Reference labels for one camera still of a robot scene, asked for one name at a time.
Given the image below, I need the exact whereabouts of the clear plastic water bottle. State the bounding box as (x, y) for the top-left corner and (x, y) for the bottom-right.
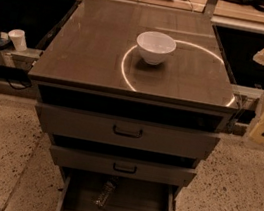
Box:
(95, 176), (119, 209)

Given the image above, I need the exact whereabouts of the dark wooden drawer cabinet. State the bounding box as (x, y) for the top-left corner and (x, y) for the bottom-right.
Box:
(4, 0), (256, 211)

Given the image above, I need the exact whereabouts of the open bottom drawer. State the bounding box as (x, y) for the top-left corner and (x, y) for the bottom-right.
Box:
(56, 169), (174, 211)

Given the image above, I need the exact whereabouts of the white ceramic bowl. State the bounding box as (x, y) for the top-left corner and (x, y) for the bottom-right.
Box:
(136, 31), (176, 65)

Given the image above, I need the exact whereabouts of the white paper cup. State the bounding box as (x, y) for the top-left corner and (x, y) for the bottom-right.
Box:
(8, 29), (27, 52)

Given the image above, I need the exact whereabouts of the top drawer with handle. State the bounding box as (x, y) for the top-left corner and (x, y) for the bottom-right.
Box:
(35, 103), (220, 160)

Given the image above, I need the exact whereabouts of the black cable on floor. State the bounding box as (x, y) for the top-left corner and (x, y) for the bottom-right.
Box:
(0, 75), (33, 93)

